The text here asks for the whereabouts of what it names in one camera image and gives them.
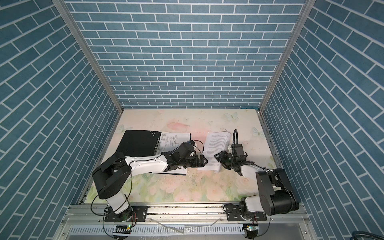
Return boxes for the white cable duct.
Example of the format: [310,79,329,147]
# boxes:
[68,224,245,237]

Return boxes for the aluminium corner post right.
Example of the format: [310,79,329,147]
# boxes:
[259,0,316,113]

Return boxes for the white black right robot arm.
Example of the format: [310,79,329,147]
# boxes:
[214,151,300,219]

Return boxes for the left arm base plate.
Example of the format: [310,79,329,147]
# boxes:
[105,206,148,224]

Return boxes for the aluminium corner post left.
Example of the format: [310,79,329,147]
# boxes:
[51,0,124,114]

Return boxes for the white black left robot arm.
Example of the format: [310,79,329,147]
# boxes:
[92,150,208,215]

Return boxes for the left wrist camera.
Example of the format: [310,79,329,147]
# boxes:
[177,142,195,158]

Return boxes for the white text document sheet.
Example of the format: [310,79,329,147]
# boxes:
[198,132,232,172]

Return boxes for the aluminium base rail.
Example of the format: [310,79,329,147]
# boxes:
[54,202,317,240]

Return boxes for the orange file folder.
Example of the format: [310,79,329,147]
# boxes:
[115,129,188,176]

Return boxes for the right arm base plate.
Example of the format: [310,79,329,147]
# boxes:
[223,204,267,222]

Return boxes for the technical drawing sheet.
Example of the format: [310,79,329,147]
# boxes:
[156,132,191,155]

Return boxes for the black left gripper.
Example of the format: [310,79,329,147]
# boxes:
[178,154,210,168]

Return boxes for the aluminium corner post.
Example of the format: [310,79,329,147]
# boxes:
[259,0,316,113]
[51,0,124,114]

